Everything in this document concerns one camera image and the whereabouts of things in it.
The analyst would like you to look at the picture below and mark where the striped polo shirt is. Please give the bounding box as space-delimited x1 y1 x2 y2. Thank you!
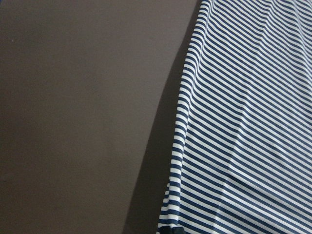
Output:
157 0 312 234

